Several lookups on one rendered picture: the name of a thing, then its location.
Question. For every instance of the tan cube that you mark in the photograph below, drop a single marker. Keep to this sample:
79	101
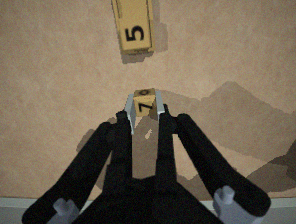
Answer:
134	33
145	102

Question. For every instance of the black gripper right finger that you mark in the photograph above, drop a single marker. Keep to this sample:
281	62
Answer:
236	199

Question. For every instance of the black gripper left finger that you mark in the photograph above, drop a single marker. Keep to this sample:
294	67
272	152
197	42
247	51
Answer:
62	203

